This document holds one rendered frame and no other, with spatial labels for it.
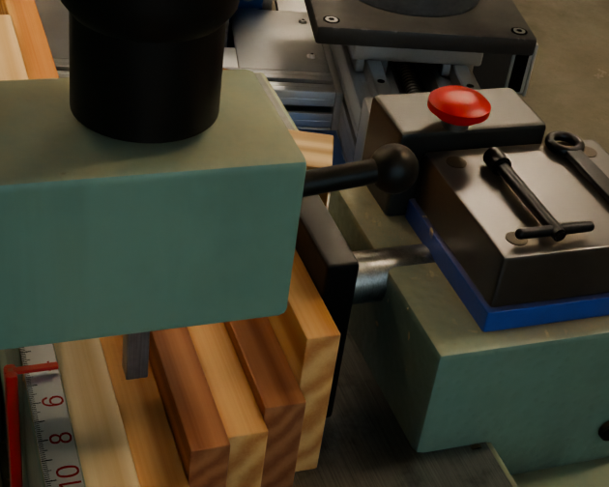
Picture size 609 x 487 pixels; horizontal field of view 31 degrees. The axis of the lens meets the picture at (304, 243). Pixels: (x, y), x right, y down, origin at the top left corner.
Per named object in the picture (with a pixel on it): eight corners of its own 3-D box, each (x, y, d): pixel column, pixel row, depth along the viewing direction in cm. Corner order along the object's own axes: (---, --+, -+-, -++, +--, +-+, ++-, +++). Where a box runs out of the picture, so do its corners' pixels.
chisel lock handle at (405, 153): (421, 201, 43) (431, 158, 42) (265, 216, 41) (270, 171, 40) (402, 174, 45) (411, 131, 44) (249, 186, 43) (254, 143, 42)
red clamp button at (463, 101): (498, 128, 52) (503, 109, 52) (441, 132, 51) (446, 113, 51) (471, 98, 55) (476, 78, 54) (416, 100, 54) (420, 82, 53)
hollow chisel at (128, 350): (148, 377, 45) (152, 281, 42) (126, 381, 45) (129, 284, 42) (143, 362, 46) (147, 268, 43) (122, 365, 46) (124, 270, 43)
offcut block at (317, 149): (264, 216, 64) (271, 160, 62) (270, 181, 67) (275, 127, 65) (323, 224, 64) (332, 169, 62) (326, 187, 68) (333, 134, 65)
